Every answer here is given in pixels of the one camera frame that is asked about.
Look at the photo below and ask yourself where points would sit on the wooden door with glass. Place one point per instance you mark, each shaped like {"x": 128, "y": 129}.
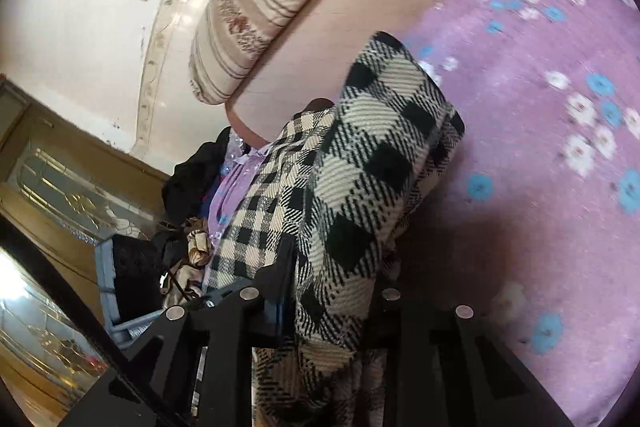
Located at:
{"x": 50, "y": 157}

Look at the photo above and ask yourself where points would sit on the black cloth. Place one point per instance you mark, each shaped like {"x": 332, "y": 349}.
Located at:
{"x": 135, "y": 272}

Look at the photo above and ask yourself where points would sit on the blue laundry basket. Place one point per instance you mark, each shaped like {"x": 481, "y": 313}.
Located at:
{"x": 105, "y": 287}

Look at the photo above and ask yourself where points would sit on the pink bed headboard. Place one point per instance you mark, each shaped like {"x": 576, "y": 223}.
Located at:
{"x": 320, "y": 57}

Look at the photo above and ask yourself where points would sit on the pile of dark clothes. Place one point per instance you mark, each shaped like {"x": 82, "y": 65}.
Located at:
{"x": 195, "y": 187}

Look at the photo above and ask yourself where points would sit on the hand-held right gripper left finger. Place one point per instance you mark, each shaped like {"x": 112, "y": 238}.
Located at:
{"x": 282, "y": 314}

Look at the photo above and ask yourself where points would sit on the purple floral bedsheet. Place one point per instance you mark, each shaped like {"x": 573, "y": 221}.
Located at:
{"x": 525, "y": 207}

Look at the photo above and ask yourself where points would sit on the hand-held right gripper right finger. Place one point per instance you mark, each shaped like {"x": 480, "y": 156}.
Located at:
{"x": 395, "y": 322}

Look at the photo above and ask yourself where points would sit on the striped beige pillow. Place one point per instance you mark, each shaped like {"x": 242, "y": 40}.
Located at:
{"x": 260, "y": 7}

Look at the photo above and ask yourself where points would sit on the black and cream checked coat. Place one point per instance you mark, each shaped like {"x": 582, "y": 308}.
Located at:
{"x": 360, "y": 167}

